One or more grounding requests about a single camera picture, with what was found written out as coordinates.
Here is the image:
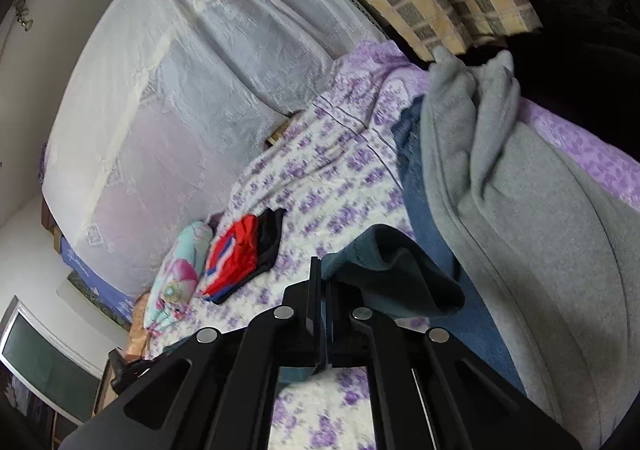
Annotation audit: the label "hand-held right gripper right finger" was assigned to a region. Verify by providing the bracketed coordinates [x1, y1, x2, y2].
[322, 280, 585, 450]

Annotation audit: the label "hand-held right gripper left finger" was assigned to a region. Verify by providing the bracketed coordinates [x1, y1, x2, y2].
[60, 257, 322, 450]

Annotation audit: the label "teal pants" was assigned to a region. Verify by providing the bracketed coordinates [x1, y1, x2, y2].
[277, 224, 467, 386]

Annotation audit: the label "blue denim pants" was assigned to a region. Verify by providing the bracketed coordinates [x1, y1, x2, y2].
[391, 105, 528, 398]

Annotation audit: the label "grey pants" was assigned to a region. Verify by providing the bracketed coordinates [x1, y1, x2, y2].
[419, 47, 640, 450]

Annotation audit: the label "black folded garment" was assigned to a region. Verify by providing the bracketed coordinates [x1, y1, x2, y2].
[215, 207, 287, 305]

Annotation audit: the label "red blue white folded garment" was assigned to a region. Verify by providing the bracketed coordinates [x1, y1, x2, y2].
[202, 215, 262, 303]

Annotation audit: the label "purple floral bed sheet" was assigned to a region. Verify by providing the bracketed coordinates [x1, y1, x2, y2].
[144, 42, 640, 450]

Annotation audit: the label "floral folded quilt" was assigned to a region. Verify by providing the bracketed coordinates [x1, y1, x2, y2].
[144, 220, 216, 332]

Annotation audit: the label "orange blanket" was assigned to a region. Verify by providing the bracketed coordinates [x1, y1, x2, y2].
[122, 294, 152, 362]

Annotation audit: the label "black object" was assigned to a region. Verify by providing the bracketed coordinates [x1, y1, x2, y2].
[109, 349, 152, 393]

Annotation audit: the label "blue cloth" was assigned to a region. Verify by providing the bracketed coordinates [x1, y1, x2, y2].
[59, 235, 137, 317]

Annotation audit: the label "white lace curtain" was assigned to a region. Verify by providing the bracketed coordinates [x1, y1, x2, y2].
[40, 0, 382, 302]

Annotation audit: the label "television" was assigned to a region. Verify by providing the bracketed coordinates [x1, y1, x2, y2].
[0, 296, 109, 427]

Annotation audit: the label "dark cloth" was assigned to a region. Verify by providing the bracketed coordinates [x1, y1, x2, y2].
[465, 0, 640, 131]

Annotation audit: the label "wooden bed frame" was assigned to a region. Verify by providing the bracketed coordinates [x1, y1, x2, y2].
[265, 114, 297, 147]

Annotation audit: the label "metal wall hook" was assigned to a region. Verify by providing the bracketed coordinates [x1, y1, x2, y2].
[14, 0, 35, 32]

